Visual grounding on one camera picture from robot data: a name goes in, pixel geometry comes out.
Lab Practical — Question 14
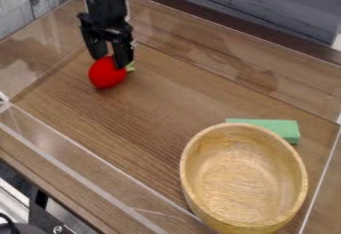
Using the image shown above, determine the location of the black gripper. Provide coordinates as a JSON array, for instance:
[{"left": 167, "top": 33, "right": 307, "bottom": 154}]
[{"left": 77, "top": 11, "right": 134, "bottom": 69}]

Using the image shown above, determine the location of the red plush strawberry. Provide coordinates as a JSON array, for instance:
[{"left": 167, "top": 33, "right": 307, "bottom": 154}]
[{"left": 88, "top": 56, "right": 135, "bottom": 89}]

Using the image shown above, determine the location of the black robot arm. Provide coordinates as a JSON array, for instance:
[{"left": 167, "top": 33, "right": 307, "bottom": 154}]
[{"left": 77, "top": 0, "right": 135, "bottom": 69}]

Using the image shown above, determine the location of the green foam block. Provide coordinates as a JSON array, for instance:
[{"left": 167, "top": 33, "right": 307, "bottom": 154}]
[{"left": 225, "top": 118, "right": 301, "bottom": 144}]

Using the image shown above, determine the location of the oval wooden bowl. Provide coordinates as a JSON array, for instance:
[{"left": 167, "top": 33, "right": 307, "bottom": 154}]
[{"left": 179, "top": 122, "right": 309, "bottom": 234}]

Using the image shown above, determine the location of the clear acrylic front wall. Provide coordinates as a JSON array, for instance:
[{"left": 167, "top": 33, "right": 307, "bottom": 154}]
[{"left": 0, "top": 93, "right": 211, "bottom": 234}]

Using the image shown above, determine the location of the black metal table bracket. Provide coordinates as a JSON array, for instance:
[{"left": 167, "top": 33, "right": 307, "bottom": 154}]
[{"left": 28, "top": 189, "right": 76, "bottom": 234}]

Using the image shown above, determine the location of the black cable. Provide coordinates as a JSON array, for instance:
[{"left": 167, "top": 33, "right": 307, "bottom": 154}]
[{"left": 0, "top": 212, "right": 21, "bottom": 234}]

